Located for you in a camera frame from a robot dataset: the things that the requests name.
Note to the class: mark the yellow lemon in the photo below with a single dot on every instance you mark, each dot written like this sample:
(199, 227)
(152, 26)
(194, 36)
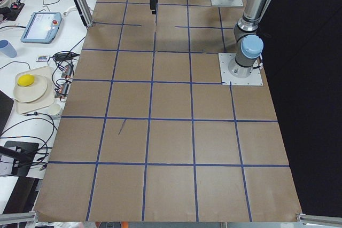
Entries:
(26, 80)

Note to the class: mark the beige round plate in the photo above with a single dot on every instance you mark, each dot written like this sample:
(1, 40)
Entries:
(33, 92)

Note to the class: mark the light blue plastic cup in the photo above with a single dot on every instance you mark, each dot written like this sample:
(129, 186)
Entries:
(7, 49)

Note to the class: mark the blue teach pendant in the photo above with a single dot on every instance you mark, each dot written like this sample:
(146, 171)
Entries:
(42, 27)

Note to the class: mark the black camera stand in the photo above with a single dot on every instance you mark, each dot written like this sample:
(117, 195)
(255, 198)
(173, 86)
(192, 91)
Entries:
(17, 158)

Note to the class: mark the beige tray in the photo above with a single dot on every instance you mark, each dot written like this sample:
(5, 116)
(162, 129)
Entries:
(46, 100)

